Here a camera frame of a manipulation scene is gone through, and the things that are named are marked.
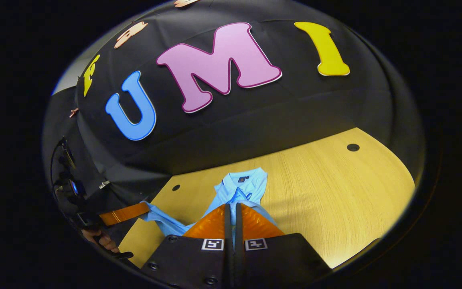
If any light blue T-shirt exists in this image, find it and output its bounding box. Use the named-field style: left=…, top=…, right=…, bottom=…
left=141, top=167, right=278, bottom=250

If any black backdrop cloth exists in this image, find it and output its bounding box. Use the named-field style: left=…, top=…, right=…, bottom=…
left=42, top=0, right=425, bottom=245

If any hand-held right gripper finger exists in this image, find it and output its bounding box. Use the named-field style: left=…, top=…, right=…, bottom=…
left=233, top=202, right=332, bottom=289
left=141, top=203, right=234, bottom=289

